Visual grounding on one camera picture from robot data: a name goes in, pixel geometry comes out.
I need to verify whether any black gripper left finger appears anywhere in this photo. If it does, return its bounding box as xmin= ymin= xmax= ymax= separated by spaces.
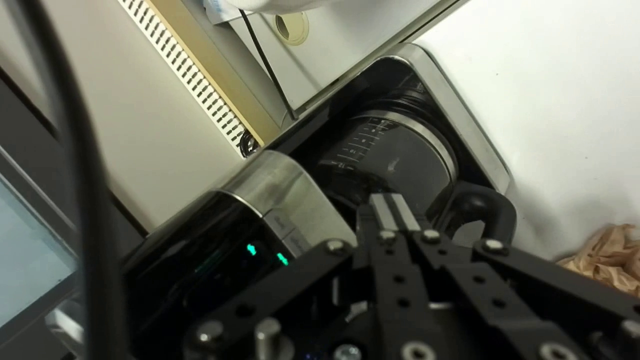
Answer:
xmin=181 ymin=193 xmax=428 ymax=360

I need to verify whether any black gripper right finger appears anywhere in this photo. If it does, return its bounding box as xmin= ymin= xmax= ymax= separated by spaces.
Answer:
xmin=388 ymin=193 xmax=640 ymax=360

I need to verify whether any glass coffee carafe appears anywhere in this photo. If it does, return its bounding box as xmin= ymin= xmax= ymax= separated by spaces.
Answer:
xmin=314 ymin=109 xmax=461 ymax=216

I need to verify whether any black silver coffee maker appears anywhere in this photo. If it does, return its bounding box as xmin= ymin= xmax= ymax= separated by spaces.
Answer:
xmin=121 ymin=43 xmax=520 ymax=360

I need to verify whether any crumpled brown paper bag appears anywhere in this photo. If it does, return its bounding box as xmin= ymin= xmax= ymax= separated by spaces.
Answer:
xmin=553 ymin=223 xmax=640 ymax=300

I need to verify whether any beige tape roll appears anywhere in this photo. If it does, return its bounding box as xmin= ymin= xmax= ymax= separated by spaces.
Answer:
xmin=272 ymin=10 xmax=311 ymax=48

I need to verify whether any white slotted radiator vent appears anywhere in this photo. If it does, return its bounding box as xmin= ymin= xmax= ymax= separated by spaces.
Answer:
xmin=118 ymin=0 xmax=259 ymax=160

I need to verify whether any dark framed window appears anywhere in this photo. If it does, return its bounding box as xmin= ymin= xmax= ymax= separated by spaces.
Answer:
xmin=0 ymin=148 xmax=84 ymax=337

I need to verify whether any thin black cable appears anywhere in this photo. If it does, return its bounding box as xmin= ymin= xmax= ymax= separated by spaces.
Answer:
xmin=236 ymin=9 xmax=300 ymax=123

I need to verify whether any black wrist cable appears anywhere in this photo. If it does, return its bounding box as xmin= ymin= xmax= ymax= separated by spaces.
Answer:
xmin=0 ymin=0 xmax=133 ymax=360

